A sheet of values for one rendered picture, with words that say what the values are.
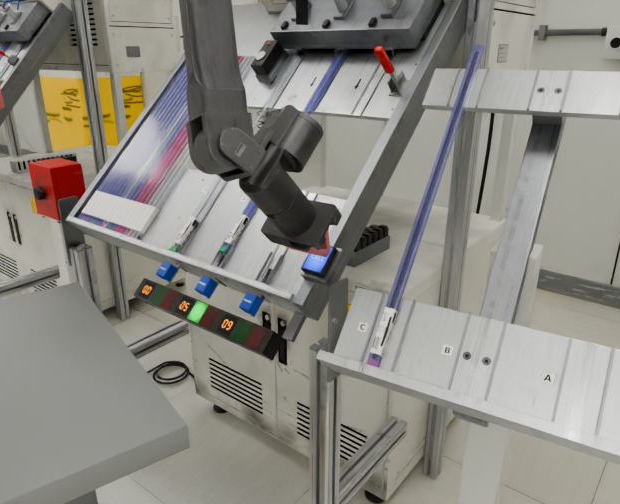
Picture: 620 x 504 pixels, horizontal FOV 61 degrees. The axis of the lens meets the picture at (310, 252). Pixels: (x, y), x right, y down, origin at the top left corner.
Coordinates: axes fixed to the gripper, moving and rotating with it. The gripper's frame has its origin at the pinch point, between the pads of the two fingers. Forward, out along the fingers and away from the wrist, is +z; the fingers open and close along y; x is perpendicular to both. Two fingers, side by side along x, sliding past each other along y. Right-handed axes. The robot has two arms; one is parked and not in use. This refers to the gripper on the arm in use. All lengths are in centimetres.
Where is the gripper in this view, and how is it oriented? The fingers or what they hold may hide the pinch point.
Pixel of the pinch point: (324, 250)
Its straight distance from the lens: 79.3
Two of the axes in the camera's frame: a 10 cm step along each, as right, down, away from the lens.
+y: -7.9, -2.1, 5.8
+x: -4.4, 8.5, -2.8
